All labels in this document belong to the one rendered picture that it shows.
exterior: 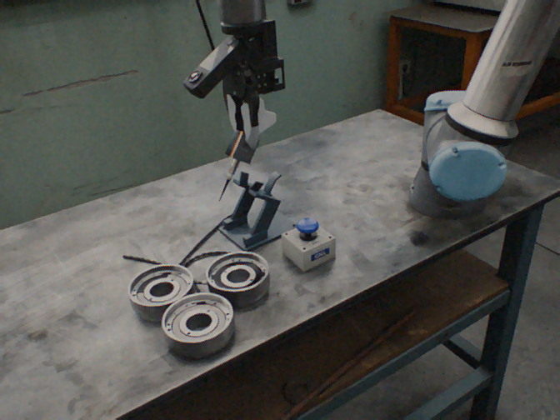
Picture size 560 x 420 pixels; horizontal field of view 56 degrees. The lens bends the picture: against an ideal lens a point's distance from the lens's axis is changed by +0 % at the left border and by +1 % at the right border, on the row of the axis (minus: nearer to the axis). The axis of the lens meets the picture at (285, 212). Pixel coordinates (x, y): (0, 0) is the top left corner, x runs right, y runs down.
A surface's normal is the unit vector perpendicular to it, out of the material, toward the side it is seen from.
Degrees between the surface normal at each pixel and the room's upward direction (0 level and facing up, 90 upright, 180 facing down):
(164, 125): 90
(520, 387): 0
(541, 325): 0
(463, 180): 97
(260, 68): 90
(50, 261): 0
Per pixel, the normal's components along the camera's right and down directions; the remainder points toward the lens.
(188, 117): 0.55, 0.41
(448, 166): -0.19, 0.63
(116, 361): -0.06, -0.85
